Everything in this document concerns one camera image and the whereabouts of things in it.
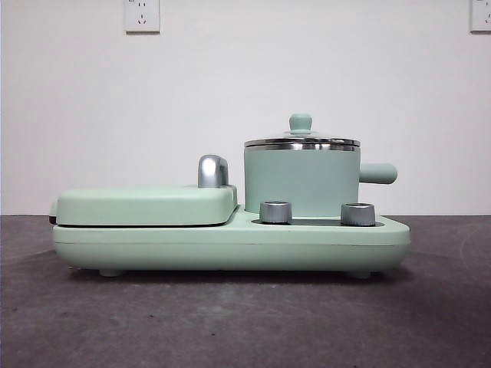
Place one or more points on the green breakfast machine base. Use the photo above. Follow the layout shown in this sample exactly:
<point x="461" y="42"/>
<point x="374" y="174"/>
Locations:
<point x="153" y="249"/>

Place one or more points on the silver control dial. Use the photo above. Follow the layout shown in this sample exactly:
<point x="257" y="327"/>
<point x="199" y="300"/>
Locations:
<point x="358" y="214"/>
<point x="274" y="212"/>

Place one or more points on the glass lid with green knob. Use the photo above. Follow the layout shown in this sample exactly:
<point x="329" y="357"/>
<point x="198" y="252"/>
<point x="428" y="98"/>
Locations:
<point x="301" y="122"/>

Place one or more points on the white wall socket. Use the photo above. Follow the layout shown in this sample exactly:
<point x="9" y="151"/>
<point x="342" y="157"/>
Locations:
<point x="481" y="15"/>
<point x="142" y="15"/>

